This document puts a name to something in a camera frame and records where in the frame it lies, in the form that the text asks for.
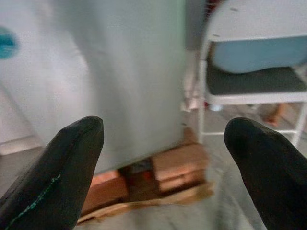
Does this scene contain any white metal folding chair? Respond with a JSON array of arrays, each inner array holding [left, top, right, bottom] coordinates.
[[198, 0, 307, 147]]

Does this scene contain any teal round sticker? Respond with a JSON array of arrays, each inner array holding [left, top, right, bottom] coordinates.
[[0, 26, 19, 60]]

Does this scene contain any white fridge door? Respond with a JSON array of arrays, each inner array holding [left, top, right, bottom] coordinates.
[[0, 0, 113, 173]]

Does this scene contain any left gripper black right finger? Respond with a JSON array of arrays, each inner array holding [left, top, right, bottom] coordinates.
[[224, 117, 307, 230]]

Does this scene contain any red brick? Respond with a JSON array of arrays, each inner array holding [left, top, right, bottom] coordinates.
[[81, 171, 130, 216], [151, 143, 209, 180], [155, 172, 207, 193]]

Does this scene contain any light blue plastic tub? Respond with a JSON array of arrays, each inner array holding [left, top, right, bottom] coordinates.
[[213, 35, 307, 74]]

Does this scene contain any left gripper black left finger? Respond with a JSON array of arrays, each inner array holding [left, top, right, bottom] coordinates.
[[0, 116, 105, 230]]

